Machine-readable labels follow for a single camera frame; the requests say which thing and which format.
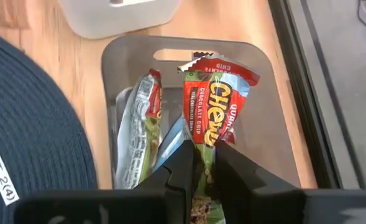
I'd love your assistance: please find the round dark blue woven mat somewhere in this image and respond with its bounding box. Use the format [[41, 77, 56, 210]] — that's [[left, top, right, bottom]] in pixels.
[[0, 28, 98, 224]]

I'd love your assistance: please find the brown plastic bin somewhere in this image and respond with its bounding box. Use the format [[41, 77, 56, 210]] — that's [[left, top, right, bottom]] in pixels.
[[101, 34, 302, 191]]

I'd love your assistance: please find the silver green granola bar wrapper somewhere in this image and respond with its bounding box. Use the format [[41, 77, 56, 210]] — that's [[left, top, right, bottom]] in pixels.
[[114, 68, 165, 190]]

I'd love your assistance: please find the black aluminium table frame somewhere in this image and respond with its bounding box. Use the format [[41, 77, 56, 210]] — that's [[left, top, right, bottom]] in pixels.
[[268, 0, 366, 191]]

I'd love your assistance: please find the white plastic bin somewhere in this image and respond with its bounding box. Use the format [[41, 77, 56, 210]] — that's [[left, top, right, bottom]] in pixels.
[[57, 0, 183, 40]]

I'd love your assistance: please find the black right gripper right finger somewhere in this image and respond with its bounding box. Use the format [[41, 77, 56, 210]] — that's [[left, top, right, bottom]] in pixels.
[[215, 140, 304, 224]]

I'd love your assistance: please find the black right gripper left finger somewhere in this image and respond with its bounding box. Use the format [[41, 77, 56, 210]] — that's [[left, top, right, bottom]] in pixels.
[[134, 140, 197, 224]]

